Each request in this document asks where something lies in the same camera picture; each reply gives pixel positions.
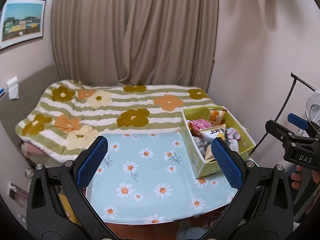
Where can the person right hand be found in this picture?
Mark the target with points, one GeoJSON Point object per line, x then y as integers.
{"type": "Point", "coordinates": [297, 177]}

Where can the floral striped quilt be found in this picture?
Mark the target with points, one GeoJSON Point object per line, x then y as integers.
{"type": "Point", "coordinates": [70, 115]}

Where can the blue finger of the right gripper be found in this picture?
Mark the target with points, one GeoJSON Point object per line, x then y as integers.
{"type": "Point", "coordinates": [284, 135]}
{"type": "Point", "coordinates": [298, 121]}

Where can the framed houses picture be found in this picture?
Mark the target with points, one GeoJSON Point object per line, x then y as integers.
{"type": "Point", "coordinates": [21, 21]}

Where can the daisy print tablecloth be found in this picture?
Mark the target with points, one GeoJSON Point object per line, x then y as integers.
{"type": "Point", "coordinates": [148, 178]}

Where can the cream orange snack bag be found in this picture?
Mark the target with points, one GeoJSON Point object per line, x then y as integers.
{"type": "Point", "coordinates": [216, 116]}

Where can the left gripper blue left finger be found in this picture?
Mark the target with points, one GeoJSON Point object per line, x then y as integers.
{"type": "Point", "coordinates": [46, 217]}

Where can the pink snack packet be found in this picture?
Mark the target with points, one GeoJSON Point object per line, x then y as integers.
{"type": "Point", "coordinates": [196, 125]}

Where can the gold snack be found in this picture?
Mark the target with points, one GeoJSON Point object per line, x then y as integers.
{"type": "Point", "coordinates": [208, 157]}

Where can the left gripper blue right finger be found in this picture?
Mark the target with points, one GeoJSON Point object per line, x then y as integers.
{"type": "Point", "coordinates": [262, 207]}

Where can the white wall switch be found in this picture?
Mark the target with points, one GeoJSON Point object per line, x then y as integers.
{"type": "Point", "coordinates": [12, 85]}

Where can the pink white snack bag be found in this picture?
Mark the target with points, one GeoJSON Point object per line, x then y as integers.
{"type": "Point", "coordinates": [233, 133]}

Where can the grey headboard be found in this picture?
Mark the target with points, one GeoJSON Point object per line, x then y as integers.
{"type": "Point", "coordinates": [30, 91]}

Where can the white orange chips bag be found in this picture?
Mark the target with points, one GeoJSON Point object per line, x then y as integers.
{"type": "Point", "coordinates": [211, 133]}

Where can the beige curtain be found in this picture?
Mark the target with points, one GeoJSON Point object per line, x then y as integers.
{"type": "Point", "coordinates": [135, 42]}

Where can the blue white wall item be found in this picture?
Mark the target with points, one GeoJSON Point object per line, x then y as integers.
{"type": "Point", "coordinates": [2, 91]}

